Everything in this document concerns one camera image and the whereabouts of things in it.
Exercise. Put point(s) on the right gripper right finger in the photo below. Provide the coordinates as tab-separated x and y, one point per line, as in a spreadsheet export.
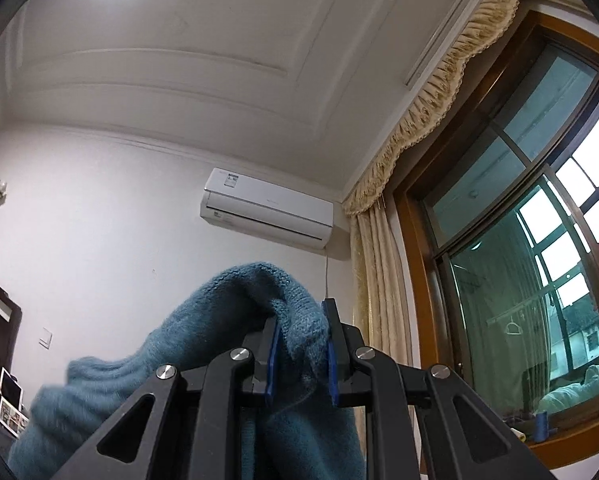
346	383

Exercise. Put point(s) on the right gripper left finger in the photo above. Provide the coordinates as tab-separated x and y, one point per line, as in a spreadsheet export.
266	353

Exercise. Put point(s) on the beige pleated curtain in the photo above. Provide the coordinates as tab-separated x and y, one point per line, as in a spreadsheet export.
385	312

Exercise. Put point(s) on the white air conditioner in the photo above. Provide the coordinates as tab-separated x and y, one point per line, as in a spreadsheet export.
259	207

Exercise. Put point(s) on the blue bottle on sill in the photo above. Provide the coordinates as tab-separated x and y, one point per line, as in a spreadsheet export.
541	429

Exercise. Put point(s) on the white tablet device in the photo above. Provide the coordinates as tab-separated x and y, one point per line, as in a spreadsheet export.
10	389

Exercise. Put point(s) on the white wall switch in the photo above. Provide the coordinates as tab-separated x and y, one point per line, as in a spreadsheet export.
45	338

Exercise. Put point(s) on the photo collage frame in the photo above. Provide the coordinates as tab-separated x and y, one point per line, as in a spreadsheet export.
12	419

